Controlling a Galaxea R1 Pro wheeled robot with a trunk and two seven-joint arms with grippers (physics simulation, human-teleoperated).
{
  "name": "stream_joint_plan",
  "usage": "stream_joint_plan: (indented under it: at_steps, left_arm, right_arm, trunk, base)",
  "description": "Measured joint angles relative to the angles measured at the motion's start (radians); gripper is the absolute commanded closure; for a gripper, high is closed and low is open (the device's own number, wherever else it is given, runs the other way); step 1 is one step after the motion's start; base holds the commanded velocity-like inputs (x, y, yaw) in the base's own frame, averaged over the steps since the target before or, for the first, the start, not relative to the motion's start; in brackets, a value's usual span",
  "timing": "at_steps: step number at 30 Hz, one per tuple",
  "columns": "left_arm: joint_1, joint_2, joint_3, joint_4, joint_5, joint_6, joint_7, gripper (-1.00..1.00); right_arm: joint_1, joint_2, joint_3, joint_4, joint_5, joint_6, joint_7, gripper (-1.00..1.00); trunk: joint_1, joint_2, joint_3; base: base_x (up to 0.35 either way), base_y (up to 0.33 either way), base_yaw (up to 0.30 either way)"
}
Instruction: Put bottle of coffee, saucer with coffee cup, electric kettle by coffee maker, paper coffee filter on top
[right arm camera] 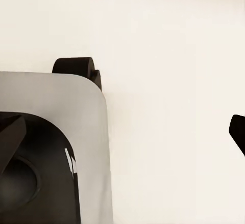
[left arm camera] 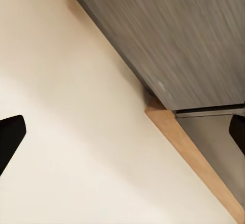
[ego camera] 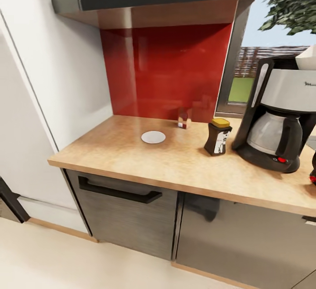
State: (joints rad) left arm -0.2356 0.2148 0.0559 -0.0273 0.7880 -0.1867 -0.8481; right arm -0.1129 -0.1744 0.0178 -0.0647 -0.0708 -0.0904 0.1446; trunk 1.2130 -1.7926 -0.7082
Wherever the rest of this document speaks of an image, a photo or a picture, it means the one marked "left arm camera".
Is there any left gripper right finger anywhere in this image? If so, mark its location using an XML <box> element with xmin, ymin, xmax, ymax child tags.
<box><xmin>228</xmin><ymin>114</ymin><xmax>245</xmax><ymax>156</ymax></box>

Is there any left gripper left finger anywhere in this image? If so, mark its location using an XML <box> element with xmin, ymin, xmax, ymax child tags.
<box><xmin>0</xmin><ymin>115</ymin><xmax>27</xmax><ymax>175</ymax></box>

